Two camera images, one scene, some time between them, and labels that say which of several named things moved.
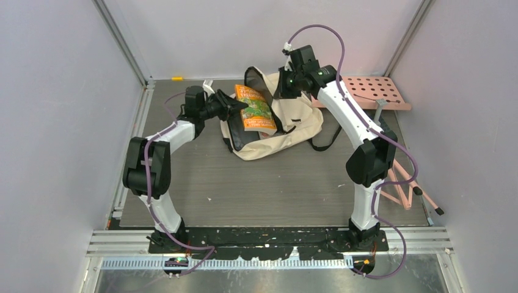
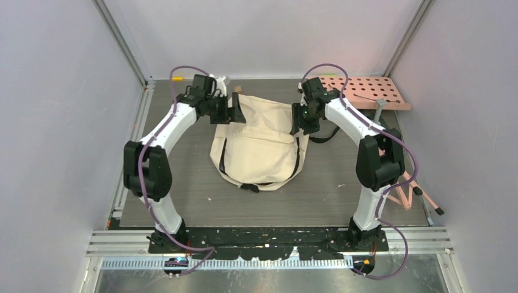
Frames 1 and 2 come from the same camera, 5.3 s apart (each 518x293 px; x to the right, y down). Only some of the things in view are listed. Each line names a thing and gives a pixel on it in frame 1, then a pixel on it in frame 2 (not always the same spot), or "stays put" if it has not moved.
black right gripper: [281, 92] -> [299, 122]
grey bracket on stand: [380, 102] stays put
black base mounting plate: [273, 243] stays put
